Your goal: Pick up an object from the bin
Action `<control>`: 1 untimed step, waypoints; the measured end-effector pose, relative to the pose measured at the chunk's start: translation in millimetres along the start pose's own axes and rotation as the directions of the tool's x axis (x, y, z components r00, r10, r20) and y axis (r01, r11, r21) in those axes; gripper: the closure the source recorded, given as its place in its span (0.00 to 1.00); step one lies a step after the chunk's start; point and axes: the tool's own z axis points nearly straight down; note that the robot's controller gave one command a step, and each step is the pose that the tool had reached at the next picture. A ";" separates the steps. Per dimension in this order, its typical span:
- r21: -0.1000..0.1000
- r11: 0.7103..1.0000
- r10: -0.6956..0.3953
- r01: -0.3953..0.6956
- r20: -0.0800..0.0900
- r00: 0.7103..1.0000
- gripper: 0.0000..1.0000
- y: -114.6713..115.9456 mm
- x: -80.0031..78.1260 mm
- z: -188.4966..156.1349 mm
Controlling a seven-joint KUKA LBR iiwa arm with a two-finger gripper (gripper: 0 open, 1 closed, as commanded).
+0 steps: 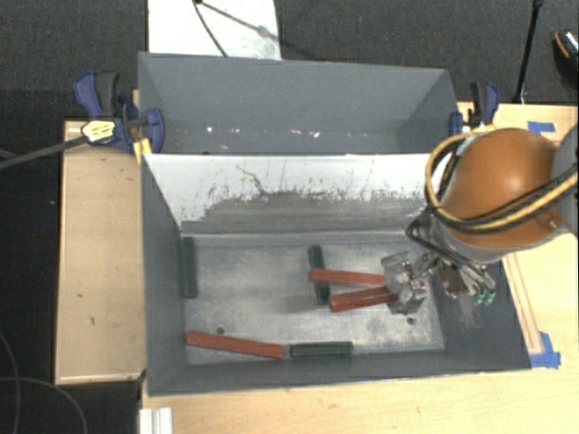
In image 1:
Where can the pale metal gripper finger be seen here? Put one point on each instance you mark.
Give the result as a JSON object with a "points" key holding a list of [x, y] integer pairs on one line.
{"points": [[397, 267], [414, 293]]}

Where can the red-brown flat block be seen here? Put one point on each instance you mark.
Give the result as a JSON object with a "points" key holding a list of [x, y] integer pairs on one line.
{"points": [[362, 299], [235, 345], [348, 277]]}

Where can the dark green flat block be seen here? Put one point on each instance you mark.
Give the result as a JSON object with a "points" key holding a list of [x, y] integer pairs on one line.
{"points": [[189, 267], [321, 349], [316, 257]]}

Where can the grey metal bin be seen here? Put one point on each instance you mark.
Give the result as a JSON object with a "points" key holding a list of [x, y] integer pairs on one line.
{"points": [[271, 106]]}

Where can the pale wood board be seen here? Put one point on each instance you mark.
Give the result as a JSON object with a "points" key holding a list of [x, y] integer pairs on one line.
{"points": [[99, 251]]}

